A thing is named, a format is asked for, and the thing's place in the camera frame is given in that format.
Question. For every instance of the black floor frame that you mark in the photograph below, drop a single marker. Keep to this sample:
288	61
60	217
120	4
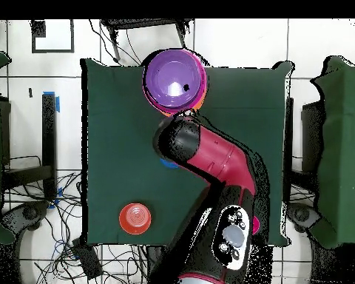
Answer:
38	29

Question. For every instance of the large orange plastic bowl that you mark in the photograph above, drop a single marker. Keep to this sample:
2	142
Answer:
201	102

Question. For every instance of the small red-orange plastic bowl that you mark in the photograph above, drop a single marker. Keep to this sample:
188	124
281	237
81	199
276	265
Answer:
135	219

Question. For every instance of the red plastic cup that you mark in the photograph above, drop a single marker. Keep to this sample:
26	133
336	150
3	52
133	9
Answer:
256	224

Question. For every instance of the purple plastic bowl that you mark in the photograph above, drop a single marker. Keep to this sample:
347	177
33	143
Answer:
153	102
171	71

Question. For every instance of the black metal stand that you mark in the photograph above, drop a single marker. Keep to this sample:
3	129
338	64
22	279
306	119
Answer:
48	133

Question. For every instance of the black stool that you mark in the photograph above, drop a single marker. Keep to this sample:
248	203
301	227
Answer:
145	23

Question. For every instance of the blue plastic bowl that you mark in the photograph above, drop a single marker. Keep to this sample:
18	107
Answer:
169	164

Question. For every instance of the large pink plastic bowl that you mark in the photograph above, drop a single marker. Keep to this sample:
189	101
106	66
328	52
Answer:
203	69

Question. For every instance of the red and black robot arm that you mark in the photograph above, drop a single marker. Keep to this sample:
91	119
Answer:
224	159

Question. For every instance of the black power brick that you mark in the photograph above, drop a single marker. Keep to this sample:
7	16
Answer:
87	260

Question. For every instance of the dark green tablecloth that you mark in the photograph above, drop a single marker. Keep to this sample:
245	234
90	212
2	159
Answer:
121	148

